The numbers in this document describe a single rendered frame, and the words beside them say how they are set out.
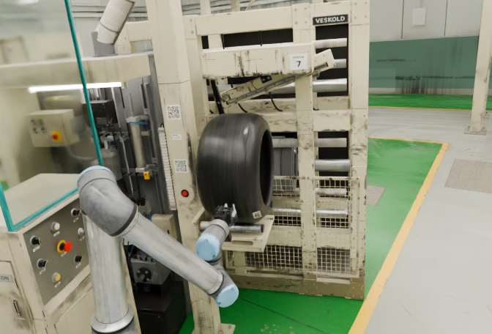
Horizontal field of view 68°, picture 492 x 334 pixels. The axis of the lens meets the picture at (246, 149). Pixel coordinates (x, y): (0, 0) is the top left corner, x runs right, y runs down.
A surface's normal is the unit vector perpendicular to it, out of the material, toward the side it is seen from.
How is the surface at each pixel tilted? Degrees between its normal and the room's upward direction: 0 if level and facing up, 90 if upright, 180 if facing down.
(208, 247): 84
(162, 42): 90
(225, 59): 90
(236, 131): 33
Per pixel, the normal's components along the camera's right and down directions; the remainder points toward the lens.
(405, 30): -0.55, 0.29
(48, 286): 0.97, 0.00
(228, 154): -0.24, -0.25
